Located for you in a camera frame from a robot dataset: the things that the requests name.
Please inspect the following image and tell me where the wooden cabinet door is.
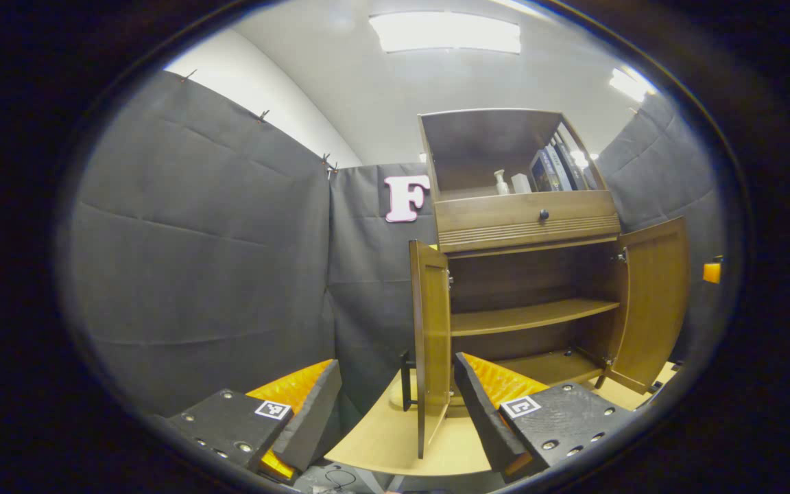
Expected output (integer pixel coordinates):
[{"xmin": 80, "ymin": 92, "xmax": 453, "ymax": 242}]
[
  {"xmin": 604, "ymin": 217, "xmax": 691, "ymax": 395},
  {"xmin": 400, "ymin": 239, "xmax": 452, "ymax": 459}
]

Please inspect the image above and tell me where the wooden inner cabinet shelf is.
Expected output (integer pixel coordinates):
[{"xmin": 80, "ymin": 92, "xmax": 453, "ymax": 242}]
[{"xmin": 450, "ymin": 297, "xmax": 621, "ymax": 337}]

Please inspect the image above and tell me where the large ceiling light panel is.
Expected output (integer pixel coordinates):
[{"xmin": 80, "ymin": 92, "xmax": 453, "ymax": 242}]
[{"xmin": 369, "ymin": 11, "xmax": 522, "ymax": 54}]

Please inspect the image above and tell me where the small ceiling light panel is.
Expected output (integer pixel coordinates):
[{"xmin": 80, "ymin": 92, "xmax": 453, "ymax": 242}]
[{"xmin": 609, "ymin": 67, "xmax": 656, "ymax": 104}]

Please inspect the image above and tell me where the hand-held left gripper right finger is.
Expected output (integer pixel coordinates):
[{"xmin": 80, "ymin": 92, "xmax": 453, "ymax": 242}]
[{"xmin": 453, "ymin": 352, "xmax": 637, "ymax": 483}]

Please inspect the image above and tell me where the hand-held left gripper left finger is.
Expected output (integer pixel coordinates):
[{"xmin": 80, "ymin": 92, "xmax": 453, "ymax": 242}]
[{"xmin": 155, "ymin": 358, "xmax": 342, "ymax": 484}]

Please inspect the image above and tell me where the wooden drawer with black knob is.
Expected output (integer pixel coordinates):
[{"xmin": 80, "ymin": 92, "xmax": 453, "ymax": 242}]
[{"xmin": 434, "ymin": 190, "xmax": 621, "ymax": 253}]

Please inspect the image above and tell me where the wooden double-door shoe cabinet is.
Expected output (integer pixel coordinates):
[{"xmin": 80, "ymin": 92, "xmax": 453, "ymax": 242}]
[{"xmin": 400, "ymin": 108, "xmax": 691, "ymax": 460}]

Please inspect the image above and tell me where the black cable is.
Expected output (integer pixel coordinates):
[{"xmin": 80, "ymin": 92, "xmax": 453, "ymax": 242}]
[{"xmin": 309, "ymin": 465, "xmax": 361, "ymax": 489}]

